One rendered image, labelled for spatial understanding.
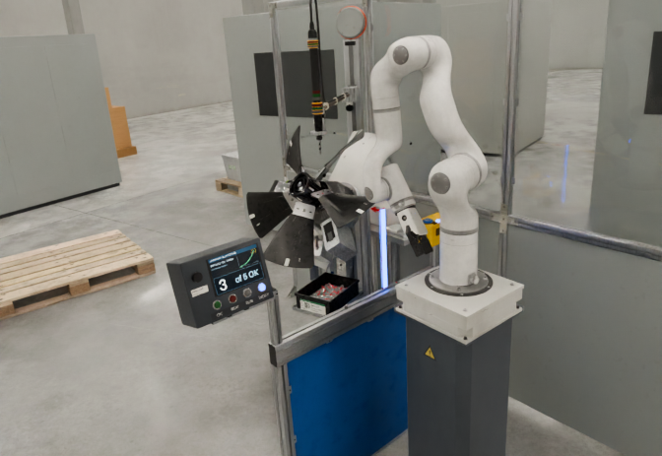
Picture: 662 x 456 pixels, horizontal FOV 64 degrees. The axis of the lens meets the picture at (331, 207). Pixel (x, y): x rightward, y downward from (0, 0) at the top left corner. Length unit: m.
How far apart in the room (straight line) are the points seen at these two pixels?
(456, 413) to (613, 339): 0.89
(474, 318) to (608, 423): 1.21
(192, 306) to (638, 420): 1.89
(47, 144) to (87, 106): 0.71
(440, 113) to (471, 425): 1.01
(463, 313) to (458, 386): 0.29
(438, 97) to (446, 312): 0.64
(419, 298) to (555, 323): 1.02
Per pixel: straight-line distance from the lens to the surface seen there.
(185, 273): 1.51
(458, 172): 1.59
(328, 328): 1.93
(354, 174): 2.51
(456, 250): 1.71
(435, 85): 1.66
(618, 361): 2.55
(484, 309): 1.67
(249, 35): 4.97
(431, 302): 1.69
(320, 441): 2.19
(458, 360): 1.76
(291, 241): 2.23
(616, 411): 2.68
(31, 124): 7.43
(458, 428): 1.92
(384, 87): 1.74
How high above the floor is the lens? 1.81
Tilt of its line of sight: 18 degrees down
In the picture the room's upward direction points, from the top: 4 degrees counter-clockwise
